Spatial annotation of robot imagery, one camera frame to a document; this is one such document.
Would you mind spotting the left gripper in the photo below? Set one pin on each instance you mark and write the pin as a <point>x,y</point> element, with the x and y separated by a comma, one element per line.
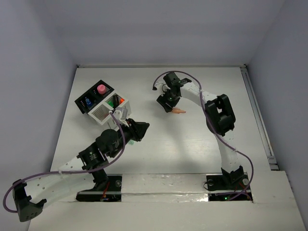
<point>135,130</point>

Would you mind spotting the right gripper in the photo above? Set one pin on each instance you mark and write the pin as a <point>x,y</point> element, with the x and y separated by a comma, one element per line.
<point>162,100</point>

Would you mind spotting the green-capped black highlighter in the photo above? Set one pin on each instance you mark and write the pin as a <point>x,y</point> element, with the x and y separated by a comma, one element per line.
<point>111,102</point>

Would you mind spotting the blue-capped black highlighter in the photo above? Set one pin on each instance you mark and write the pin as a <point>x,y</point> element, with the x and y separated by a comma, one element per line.
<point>116,101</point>

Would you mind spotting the pink-capped clear pencil tube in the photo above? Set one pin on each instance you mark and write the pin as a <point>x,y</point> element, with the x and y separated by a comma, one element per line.
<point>101,89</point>

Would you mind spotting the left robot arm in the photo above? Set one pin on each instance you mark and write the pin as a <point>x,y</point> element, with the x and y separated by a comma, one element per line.
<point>85,172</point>

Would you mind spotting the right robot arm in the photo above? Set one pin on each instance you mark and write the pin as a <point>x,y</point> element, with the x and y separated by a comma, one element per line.
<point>220,120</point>

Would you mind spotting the white slotted organizer box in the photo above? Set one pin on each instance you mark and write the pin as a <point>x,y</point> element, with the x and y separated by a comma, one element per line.
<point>100,113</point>

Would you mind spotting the black slotted organizer box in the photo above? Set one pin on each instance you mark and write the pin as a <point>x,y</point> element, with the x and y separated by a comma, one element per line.
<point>94,97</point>

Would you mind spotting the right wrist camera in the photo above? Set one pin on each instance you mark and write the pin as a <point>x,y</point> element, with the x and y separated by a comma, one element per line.
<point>158,86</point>

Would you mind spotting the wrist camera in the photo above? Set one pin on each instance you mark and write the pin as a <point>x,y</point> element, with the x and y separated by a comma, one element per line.
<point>158,86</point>
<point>120,115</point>

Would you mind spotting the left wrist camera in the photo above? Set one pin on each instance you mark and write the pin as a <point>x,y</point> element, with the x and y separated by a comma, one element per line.
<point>120,115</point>

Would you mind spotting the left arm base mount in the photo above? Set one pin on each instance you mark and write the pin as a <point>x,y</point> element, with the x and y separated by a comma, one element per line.
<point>108,191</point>

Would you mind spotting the aluminium side rail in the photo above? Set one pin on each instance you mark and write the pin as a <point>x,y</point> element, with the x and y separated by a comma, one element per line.
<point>259,120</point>

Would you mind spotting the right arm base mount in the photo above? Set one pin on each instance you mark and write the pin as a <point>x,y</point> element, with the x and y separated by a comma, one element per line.
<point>228,186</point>

